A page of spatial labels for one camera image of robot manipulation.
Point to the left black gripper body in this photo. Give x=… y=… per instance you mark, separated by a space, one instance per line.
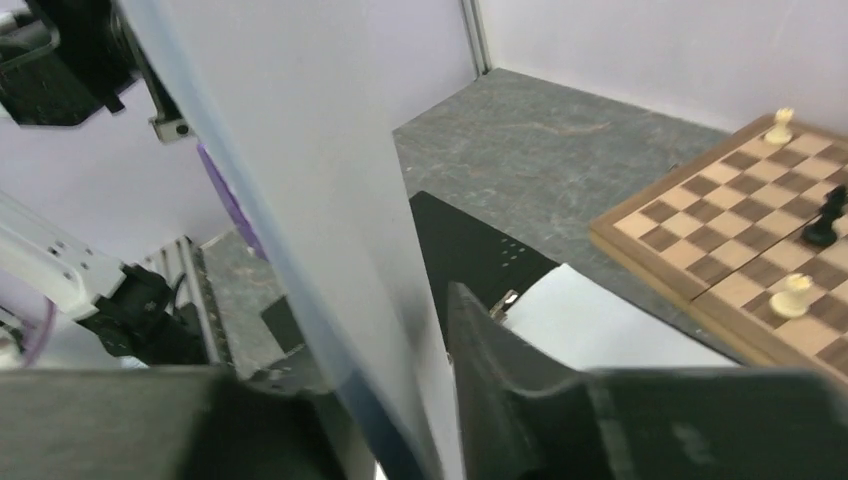
x=64 y=61

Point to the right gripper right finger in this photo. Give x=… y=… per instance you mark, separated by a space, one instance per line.
x=524 y=415

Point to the white paper sheet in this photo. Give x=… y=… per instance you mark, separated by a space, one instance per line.
x=284 y=95
x=581 y=324

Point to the white chess pawn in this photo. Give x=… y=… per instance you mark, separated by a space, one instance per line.
x=791 y=301
x=780 y=133

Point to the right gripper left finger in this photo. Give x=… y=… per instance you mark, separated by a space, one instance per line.
x=199 y=422

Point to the teal black file folder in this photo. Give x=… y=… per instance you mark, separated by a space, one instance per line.
x=458 y=247

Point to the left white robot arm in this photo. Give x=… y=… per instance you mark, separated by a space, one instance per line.
x=133 y=311

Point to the white chess pawn far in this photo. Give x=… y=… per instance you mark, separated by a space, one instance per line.
x=780 y=133

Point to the wooden chessboard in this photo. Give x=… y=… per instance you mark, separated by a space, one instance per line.
x=718 y=236

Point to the aluminium frame rail left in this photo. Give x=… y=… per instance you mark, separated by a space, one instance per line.
x=473 y=20

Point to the white chess pawn near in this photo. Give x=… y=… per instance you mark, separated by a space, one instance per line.
x=791 y=301

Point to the black chess piece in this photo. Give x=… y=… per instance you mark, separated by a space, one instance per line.
x=821 y=232

